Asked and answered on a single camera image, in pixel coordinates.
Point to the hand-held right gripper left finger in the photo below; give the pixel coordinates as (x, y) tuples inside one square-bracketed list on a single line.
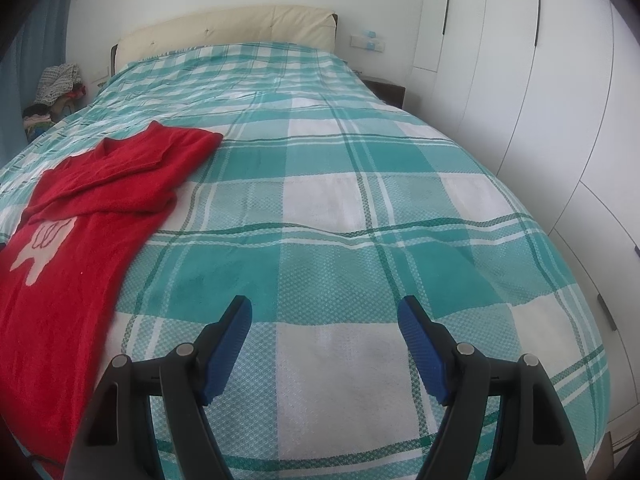
[(227, 355)]

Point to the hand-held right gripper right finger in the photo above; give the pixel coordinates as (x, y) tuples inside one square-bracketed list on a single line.
[(421, 350)]

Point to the red knitted sweater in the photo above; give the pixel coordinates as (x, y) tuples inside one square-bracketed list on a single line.
[(70, 310)]

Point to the pile of clothes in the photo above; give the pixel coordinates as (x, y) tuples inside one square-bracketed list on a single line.
[(57, 85)]

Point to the teal checked bedspread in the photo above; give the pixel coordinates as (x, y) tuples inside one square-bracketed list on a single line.
[(350, 210)]

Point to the dark wooden nightstand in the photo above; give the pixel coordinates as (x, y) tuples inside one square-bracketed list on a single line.
[(387, 91)]

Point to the white wardrobe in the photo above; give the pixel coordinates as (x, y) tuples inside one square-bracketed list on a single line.
[(525, 85)]

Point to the cream padded headboard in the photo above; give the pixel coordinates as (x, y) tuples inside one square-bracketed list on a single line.
[(225, 27)]

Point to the blue curtain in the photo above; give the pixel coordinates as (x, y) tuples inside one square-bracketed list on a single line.
[(35, 70)]

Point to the white wall socket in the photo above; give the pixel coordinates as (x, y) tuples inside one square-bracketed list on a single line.
[(367, 41)]

